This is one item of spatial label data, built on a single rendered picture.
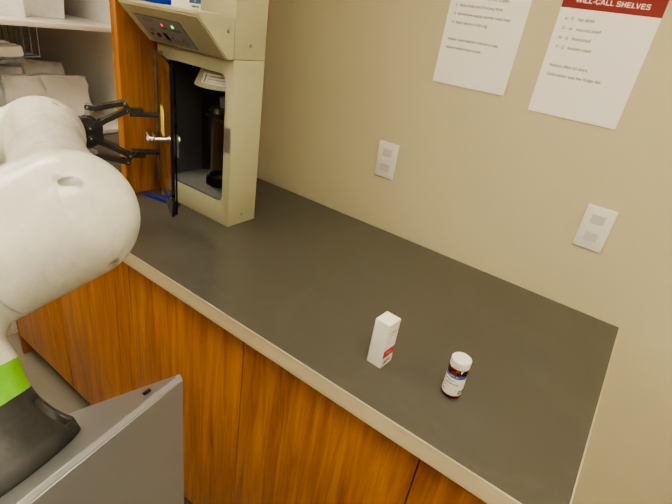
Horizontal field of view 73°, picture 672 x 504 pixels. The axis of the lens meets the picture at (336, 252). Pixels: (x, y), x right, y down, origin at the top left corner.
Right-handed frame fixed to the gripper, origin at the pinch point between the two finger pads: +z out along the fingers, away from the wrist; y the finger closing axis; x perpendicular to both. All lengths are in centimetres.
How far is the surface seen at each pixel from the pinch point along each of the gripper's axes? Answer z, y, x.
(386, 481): 32, -43, -87
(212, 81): 17.2, 13.8, 4.5
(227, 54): 18.1, 22.4, -7.4
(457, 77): 78, 25, -24
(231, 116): 20.0, 7.0, -6.3
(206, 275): 8.6, -25.8, -32.6
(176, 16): 6.6, 29.1, -3.5
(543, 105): 89, 23, -45
